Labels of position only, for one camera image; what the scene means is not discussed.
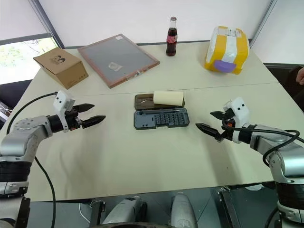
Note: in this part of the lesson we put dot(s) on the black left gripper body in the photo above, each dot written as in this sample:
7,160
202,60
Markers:
74,118

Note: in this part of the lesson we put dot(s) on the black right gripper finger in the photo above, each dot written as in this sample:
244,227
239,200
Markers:
210,130
219,114

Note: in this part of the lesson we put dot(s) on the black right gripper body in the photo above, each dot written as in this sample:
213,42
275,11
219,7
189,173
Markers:
228,126

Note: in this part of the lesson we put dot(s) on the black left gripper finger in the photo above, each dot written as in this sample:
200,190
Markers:
93,120
85,107

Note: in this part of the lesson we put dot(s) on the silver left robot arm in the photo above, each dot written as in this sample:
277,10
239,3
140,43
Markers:
21,140

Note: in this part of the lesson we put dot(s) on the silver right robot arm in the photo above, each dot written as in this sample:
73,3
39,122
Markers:
285,161

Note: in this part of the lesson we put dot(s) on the grey screwdriver bit case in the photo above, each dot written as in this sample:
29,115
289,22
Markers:
161,120

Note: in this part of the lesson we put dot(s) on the bystander bare hand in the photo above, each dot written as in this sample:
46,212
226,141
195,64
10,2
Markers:
301,76

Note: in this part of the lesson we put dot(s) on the brown cardboard box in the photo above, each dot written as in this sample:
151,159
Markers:
63,67

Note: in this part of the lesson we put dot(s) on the grey precision screwdriver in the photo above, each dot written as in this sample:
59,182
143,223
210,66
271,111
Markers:
161,111

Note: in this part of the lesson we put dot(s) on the cream cylindrical roll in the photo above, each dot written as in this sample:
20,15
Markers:
168,97

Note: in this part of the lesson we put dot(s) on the wood framed grey board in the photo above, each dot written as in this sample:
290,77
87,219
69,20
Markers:
117,59

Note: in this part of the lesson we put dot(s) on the yellow taped parcel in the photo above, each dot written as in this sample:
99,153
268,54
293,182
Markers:
225,47

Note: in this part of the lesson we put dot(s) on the bystander dark clothing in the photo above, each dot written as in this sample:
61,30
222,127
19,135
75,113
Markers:
293,85

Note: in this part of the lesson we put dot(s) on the silver rounded robot leg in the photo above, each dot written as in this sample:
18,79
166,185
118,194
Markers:
126,212
183,211

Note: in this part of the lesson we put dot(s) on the glass cola bottle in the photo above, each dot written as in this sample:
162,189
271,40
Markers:
171,40

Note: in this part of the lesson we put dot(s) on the white roller blind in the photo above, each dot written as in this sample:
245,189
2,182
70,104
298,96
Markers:
19,17

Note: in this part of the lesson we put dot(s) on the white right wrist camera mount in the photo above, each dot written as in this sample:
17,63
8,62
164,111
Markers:
241,109

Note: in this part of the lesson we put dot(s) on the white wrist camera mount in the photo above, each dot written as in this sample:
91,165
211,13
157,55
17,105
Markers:
62,99
241,109

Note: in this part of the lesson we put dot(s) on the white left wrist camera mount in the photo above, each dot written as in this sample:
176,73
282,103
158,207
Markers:
62,99

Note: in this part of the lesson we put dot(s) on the black table leg bracket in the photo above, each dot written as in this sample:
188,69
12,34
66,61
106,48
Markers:
97,212
228,206

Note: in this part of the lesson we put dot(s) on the black window frame bar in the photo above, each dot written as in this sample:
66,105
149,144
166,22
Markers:
47,23

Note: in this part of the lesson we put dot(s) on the dark grey wall post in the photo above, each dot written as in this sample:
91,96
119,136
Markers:
261,22

